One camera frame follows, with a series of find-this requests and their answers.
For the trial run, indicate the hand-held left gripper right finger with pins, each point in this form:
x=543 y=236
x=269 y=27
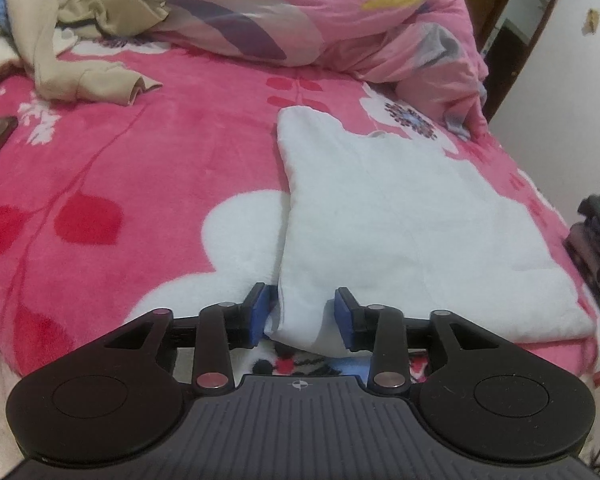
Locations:
x=342 y=317

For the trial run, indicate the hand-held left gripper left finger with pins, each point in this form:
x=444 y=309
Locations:
x=257 y=317

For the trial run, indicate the white shirt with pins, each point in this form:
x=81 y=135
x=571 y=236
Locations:
x=405 y=210

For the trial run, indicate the pink floral bed blanket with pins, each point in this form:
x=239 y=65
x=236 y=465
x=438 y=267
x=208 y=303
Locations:
x=155 y=160

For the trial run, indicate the folded grey sweater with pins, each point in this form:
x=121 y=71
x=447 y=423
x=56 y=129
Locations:
x=592 y=250

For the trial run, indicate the pink carrot print duvet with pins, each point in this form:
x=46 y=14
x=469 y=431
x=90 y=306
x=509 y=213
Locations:
x=305 y=15

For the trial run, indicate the beige garment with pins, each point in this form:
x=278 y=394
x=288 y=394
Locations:
x=65 y=70

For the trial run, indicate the small yellowish hanging ornament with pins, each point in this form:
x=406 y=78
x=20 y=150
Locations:
x=593 y=20

